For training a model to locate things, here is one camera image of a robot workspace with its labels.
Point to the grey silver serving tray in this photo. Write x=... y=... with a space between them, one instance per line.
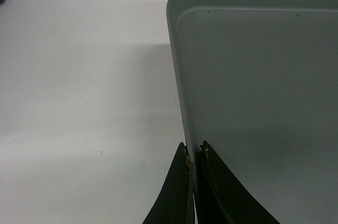
x=257 y=80

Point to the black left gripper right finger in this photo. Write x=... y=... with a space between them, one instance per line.
x=236 y=204

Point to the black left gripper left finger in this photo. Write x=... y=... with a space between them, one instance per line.
x=175 y=203

